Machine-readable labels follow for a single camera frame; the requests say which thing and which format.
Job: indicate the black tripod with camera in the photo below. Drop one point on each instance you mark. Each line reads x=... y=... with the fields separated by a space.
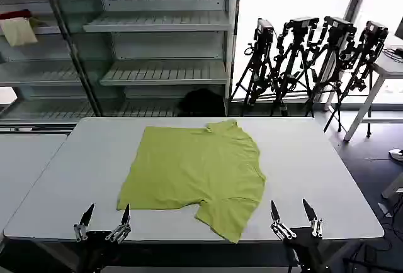
x=261 y=65
x=332 y=49
x=294 y=59
x=365 y=62

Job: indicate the black cloth bundle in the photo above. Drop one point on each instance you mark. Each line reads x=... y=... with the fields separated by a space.
x=201 y=101

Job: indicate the white desk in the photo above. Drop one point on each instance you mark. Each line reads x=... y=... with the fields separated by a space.
x=385 y=65

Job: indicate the grey open shelf rack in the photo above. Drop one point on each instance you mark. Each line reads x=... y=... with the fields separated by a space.
x=163 y=49

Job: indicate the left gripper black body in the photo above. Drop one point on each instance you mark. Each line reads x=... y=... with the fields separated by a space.
x=99 y=238

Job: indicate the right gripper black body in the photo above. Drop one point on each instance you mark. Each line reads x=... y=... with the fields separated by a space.
x=300 y=238

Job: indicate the lime green t-shirt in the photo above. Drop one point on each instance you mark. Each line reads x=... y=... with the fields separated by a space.
x=195 y=175

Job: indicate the red cloth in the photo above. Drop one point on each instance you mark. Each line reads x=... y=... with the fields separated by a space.
x=15 y=13

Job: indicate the grey shelf rack glass front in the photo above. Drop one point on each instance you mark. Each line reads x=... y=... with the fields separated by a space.
x=37 y=75

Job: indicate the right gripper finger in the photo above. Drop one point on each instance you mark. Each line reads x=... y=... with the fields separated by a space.
x=276 y=216
x=311 y=214

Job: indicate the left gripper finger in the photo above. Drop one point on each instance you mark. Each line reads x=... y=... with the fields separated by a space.
x=125 y=218
x=82 y=221

